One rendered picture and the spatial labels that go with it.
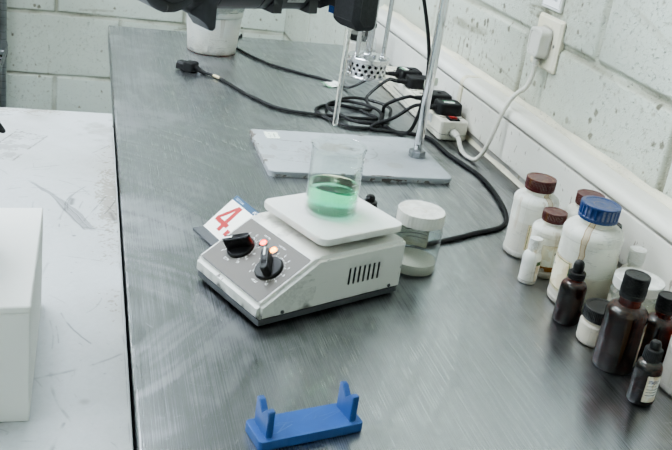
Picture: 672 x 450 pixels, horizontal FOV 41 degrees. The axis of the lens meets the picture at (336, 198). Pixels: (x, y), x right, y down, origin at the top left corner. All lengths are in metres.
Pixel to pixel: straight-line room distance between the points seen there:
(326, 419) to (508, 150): 0.82
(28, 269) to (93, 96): 2.72
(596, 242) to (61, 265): 0.61
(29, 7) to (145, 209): 2.28
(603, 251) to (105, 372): 0.57
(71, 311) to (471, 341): 0.42
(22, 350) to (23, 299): 0.04
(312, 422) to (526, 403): 0.23
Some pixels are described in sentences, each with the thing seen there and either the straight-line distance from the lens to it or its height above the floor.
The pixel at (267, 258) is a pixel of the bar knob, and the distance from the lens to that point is 0.95.
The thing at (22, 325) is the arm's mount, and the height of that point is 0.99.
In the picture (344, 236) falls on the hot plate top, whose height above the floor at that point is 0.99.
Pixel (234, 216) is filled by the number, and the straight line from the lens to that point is 1.13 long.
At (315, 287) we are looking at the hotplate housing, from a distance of 0.96.
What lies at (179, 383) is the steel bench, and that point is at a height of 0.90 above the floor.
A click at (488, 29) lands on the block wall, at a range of 1.75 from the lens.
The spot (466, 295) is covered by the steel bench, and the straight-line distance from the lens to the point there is 1.09.
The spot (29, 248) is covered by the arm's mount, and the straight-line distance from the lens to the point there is 0.84.
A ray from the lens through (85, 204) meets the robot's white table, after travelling 1.21.
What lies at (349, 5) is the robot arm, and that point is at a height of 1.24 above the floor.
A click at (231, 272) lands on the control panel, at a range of 0.98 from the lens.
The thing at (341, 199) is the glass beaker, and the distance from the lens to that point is 0.99.
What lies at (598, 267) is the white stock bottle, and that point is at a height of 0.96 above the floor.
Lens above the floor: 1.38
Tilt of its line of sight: 21 degrees down
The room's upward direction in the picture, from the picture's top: 8 degrees clockwise
